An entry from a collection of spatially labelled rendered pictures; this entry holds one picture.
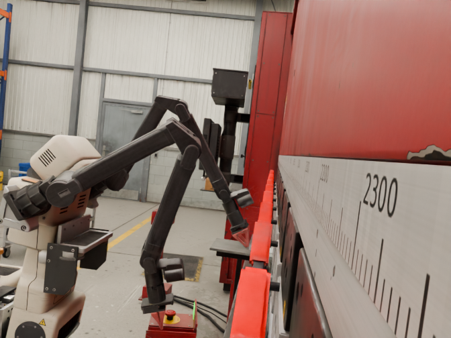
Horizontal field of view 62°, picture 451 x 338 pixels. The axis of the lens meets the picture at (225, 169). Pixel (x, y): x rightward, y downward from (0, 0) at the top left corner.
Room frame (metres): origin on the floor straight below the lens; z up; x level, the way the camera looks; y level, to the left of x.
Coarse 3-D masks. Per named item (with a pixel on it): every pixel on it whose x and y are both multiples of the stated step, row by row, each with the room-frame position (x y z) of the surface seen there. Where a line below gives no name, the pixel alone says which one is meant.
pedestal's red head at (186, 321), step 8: (152, 320) 1.27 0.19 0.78; (184, 320) 1.30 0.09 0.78; (192, 320) 1.31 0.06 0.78; (152, 328) 1.24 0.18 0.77; (168, 328) 1.24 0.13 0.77; (176, 328) 1.25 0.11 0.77; (184, 328) 1.25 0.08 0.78; (192, 328) 1.25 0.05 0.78; (152, 336) 1.15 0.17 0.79; (160, 336) 1.15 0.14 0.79; (168, 336) 1.15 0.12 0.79; (176, 336) 1.15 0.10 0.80; (184, 336) 1.16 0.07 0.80; (192, 336) 1.16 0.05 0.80
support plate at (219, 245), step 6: (216, 240) 1.62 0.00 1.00; (222, 240) 1.63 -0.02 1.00; (228, 240) 1.64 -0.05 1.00; (216, 246) 1.52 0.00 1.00; (222, 246) 1.53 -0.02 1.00; (228, 246) 1.54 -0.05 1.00; (234, 246) 1.55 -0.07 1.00; (240, 246) 1.56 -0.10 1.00; (228, 252) 1.48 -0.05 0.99; (234, 252) 1.47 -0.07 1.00; (240, 252) 1.47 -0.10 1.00; (246, 252) 1.48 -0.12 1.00; (270, 258) 1.46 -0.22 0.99
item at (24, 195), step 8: (32, 184) 1.07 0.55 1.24; (8, 192) 1.02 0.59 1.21; (16, 192) 1.05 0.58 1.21; (24, 192) 1.04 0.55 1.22; (32, 192) 1.04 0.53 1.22; (40, 192) 1.04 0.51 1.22; (8, 200) 1.02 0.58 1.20; (16, 200) 1.03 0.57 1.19; (24, 200) 1.03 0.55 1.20; (32, 200) 1.04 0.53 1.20; (40, 200) 1.04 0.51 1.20; (16, 208) 1.02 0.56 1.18; (24, 208) 1.03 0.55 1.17; (32, 208) 1.04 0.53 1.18; (40, 208) 1.06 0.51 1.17; (16, 216) 1.02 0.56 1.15; (24, 216) 1.03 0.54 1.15; (32, 216) 1.07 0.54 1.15
